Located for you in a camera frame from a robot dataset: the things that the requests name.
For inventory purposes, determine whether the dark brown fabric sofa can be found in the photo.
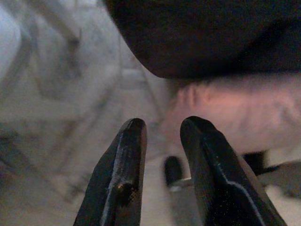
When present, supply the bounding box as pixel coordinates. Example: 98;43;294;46
103;0;301;80

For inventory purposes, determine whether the pink pillow with Hello embroidery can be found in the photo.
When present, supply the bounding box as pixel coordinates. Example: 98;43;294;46
161;76;301;163

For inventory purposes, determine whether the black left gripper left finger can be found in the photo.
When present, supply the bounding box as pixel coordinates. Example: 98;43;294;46
72;118;148;226

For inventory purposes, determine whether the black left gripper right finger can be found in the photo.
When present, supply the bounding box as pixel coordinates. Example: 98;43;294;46
180;116;288;226

